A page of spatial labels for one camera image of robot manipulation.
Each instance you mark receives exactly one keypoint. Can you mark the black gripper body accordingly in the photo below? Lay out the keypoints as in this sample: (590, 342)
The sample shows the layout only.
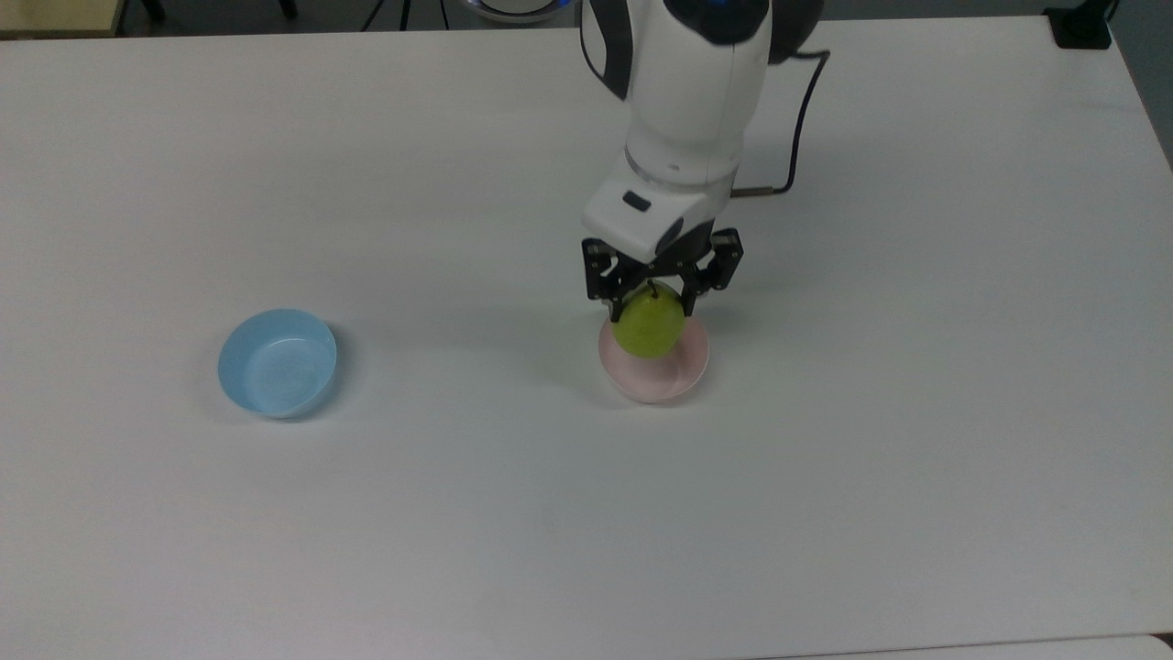
(674, 268)

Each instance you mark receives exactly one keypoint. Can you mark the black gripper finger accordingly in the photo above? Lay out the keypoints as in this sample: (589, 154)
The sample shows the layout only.
(719, 261)
(600, 275)

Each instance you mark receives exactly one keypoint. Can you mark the green pear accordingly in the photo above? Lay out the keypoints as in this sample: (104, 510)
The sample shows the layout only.
(649, 325)

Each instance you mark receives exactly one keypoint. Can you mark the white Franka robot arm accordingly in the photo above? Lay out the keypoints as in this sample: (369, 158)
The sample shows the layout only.
(692, 101)

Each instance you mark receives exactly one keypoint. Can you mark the pink plastic bowl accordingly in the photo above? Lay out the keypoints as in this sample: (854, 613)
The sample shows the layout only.
(674, 380)

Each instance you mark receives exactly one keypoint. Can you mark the light blue plastic bowl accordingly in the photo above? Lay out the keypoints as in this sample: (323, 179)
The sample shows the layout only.
(275, 367)

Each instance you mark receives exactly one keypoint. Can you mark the black tripod legs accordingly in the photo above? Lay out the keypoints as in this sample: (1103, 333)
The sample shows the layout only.
(404, 13)

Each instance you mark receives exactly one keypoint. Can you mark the black chair leg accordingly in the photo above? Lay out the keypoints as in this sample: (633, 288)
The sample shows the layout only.
(287, 7)
(154, 9)

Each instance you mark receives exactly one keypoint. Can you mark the light wooden board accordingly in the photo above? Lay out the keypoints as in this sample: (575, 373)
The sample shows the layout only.
(55, 16)

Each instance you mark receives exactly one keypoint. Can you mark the black clamp mount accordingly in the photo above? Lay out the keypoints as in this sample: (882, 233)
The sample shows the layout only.
(1081, 26)

